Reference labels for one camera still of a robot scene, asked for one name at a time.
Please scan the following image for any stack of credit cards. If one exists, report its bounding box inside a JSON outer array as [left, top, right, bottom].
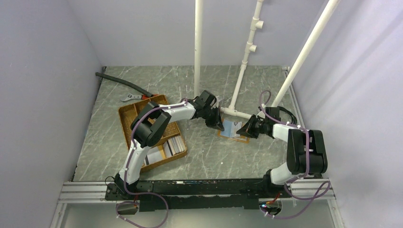
[[163, 135, 186, 158]]

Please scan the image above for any orange leather card holder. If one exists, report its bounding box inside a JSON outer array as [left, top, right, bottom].
[[217, 119, 249, 143]]

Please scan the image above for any black foam hose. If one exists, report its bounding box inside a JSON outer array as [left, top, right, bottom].
[[96, 71, 154, 97]]

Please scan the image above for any red handled adjustable wrench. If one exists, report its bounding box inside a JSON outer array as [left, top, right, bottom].
[[120, 93, 150, 102]]

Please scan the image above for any woven brown divided tray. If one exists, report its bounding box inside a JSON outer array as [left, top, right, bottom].
[[118, 95, 188, 173]]

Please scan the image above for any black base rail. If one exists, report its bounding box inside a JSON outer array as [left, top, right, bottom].
[[105, 175, 286, 212]]

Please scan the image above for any aluminium frame rail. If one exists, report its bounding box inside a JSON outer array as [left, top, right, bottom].
[[50, 181, 106, 228]]

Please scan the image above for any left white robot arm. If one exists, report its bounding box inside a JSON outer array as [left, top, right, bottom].
[[114, 90, 224, 200]]

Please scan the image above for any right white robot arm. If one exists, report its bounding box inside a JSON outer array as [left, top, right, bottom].
[[236, 107, 328, 197]]

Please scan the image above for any coiled black cable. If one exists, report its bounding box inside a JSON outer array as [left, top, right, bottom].
[[277, 106, 298, 126]]

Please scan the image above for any white PVC pipe frame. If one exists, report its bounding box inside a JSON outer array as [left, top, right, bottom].
[[193, 0, 342, 120]]

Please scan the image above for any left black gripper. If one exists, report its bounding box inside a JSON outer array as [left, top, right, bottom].
[[202, 106, 224, 132]]

